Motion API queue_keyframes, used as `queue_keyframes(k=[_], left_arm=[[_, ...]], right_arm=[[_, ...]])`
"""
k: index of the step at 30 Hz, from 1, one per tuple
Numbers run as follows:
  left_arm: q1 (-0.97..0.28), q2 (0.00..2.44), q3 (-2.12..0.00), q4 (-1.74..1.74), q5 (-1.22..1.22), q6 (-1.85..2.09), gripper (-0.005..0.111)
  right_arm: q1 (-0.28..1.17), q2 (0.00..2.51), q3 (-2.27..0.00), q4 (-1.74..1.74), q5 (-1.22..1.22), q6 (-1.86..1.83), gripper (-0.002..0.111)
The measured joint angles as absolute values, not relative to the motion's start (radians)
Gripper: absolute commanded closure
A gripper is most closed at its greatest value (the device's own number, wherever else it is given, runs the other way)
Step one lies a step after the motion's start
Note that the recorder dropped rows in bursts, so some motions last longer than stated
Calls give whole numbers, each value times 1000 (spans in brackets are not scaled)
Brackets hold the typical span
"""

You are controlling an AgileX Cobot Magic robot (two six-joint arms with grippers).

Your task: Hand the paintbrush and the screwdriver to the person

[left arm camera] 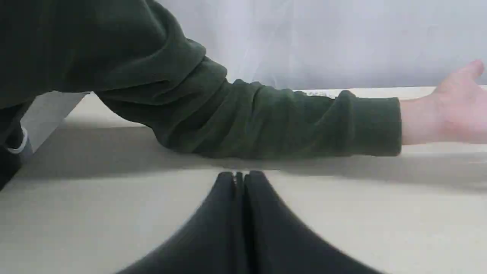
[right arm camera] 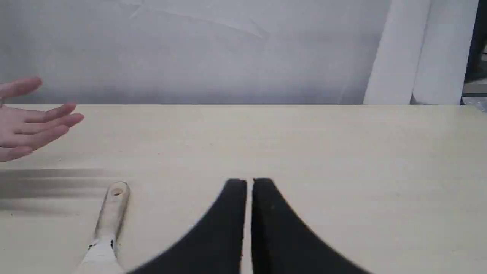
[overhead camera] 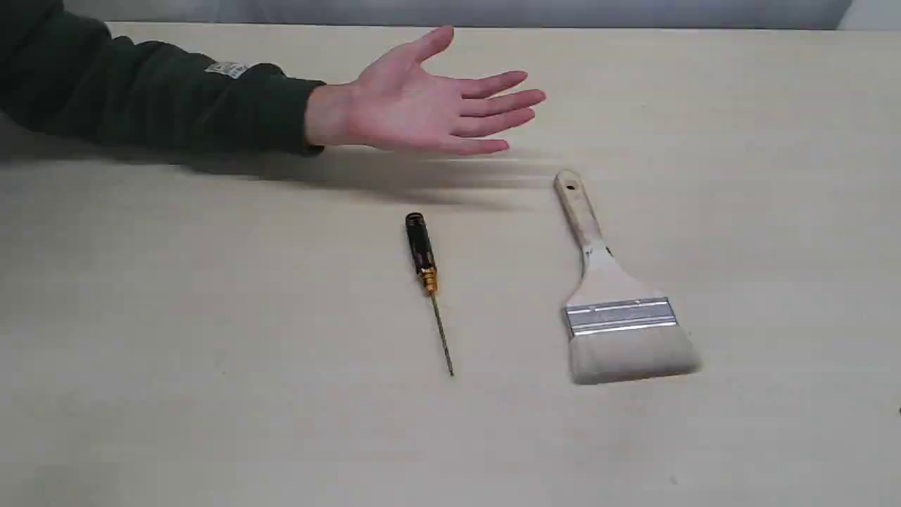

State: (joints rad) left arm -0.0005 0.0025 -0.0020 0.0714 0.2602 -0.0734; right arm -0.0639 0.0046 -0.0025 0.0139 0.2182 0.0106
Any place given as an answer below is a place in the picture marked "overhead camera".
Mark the black gold handled screwdriver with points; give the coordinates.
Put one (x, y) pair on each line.
(426, 270)

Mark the dark green sleeved forearm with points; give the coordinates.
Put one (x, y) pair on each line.
(65, 75)

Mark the bare open human hand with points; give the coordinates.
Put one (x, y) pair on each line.
(396, 105)

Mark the wide wooden paint brush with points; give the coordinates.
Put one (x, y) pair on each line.
(620, 329)

